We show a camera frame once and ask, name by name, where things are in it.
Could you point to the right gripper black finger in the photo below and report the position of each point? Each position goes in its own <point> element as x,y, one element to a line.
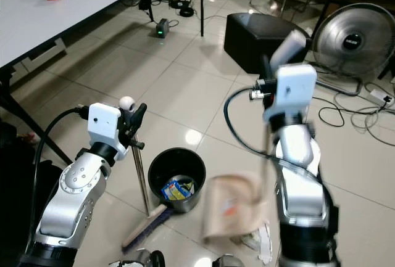
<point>266,69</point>

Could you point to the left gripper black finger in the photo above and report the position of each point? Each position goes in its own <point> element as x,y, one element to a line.
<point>137,119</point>

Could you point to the broom with metal stick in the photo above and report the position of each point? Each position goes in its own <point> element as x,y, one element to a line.
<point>148,228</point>

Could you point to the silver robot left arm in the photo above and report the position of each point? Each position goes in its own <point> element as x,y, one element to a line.
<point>74,199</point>

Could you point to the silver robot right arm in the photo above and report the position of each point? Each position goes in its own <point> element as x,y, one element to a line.
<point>302,205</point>

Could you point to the silver floor fan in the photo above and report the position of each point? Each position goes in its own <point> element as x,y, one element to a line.
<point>355,39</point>

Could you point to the black square ottoman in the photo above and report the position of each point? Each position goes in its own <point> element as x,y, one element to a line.
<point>259,42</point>

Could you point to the black round waste bin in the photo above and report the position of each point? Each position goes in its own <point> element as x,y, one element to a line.
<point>191,162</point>

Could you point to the blue yellow snack wrapper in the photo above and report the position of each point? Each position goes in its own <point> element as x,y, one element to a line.
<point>176,188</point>

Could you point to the straight black table leg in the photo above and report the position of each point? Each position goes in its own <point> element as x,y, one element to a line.
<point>202,8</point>

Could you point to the grey box with green light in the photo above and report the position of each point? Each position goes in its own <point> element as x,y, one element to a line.
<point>163,28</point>

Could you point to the black router with antennas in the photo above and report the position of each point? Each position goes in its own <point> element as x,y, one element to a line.
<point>185,12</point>

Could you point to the white power strip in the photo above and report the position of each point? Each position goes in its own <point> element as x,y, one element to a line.
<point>381,98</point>

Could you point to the crumpled white paper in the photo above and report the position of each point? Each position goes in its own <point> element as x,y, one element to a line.
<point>256,239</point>

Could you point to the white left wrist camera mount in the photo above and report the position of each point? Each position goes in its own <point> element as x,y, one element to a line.
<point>106,125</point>

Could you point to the black crossed table leg frame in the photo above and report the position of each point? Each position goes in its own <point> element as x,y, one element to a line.
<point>37,128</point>

